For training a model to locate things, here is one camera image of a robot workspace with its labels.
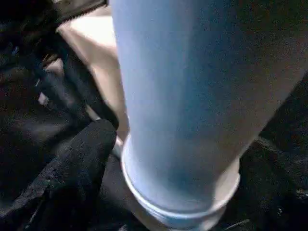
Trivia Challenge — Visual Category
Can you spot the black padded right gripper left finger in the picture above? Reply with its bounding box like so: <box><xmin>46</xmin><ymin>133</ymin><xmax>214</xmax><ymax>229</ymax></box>
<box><xmin>0</xmin><ymin>119</ymin><xmax>118</xmax><ymax>231</ymax></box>

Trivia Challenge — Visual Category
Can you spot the black shiny mat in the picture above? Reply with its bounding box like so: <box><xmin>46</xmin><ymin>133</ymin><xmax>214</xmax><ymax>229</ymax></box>
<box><xmin>0</xmin><ymin>0</ymin><xmax>308</xmax><ymax>231</ymax></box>

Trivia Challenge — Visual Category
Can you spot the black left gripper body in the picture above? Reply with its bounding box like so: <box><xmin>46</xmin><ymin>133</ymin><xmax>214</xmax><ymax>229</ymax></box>
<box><xmin>0</xmin><ymin>0</ymin><xmax>108</xmax><ymax>73</ymax></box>

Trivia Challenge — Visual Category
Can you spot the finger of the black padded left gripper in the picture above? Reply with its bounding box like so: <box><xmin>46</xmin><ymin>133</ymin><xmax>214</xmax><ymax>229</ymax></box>
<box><xmin>40</xmin><ymin>48</ymin><xmax>120</xmax><ymax>128</ymax></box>

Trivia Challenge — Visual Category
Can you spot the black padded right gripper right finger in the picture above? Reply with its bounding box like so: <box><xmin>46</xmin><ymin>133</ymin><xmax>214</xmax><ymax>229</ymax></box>
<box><xmin>216</xmin><ymin>138</ymin><xmax>308</xmax><ymax>231</ymax></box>

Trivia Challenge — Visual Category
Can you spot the white plastic table leg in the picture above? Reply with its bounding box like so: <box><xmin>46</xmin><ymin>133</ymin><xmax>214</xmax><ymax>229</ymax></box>
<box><xmin>112</xmin><ymin>0</ymin><xmax>308</xmax><ymax>231</ymax></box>

